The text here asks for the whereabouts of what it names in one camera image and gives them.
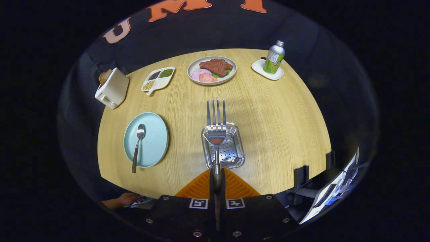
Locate metal fork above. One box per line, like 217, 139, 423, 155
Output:
206, 99, 227, 202

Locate perforated metal tray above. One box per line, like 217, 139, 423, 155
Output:
201, 122, 245, 169

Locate grey printed packet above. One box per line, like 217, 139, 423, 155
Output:
129, 196, 155, 208

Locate pale pink ham slice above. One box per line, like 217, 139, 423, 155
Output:
191, 69, 212, 81

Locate light blue round plate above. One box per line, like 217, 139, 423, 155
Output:
123, 112, 169, 168

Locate metal spoon with brown handle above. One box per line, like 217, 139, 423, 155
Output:
131, 123, 146, 174

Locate brown grilled steak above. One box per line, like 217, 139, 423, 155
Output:
199, 59, 233, 77

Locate cream white toaster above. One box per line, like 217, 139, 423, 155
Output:
94, 67, 130, 110

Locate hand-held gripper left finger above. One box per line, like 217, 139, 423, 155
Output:
139, 168, 217, 242

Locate toasted bread slice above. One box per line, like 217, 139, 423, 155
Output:
98, 69, 112, 84

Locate white divided tray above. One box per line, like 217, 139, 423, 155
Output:
141, 66, 175, 96

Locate small white square tray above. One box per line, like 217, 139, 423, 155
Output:
251, 59, 284, 81

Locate silver bottle with green label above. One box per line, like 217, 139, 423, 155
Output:
263, 40, 286, 75

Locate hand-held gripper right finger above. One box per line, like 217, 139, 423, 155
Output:
217, 168, 299, 242

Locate round white food plate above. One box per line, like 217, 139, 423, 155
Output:
187, 56, 237, 86

